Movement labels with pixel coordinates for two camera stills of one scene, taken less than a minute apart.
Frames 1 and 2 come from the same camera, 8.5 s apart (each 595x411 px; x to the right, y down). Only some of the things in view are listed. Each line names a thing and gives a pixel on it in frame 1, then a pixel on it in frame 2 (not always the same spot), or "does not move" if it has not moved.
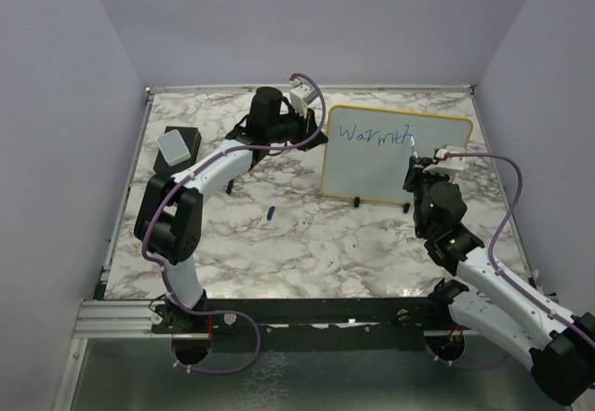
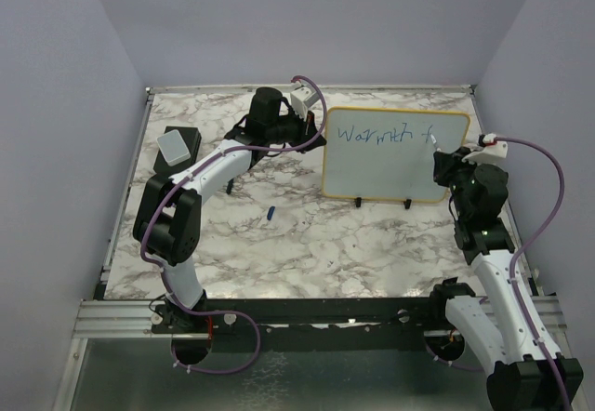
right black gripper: (416, 173) to (449, 162)
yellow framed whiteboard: (365, 149) does not move
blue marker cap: (271, 212) does not move
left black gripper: (308, 126) does not move
